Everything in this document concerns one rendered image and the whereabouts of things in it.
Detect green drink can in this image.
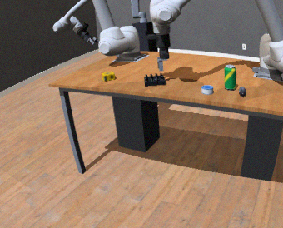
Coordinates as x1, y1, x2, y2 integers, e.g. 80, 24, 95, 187
224, 65, 236, 91

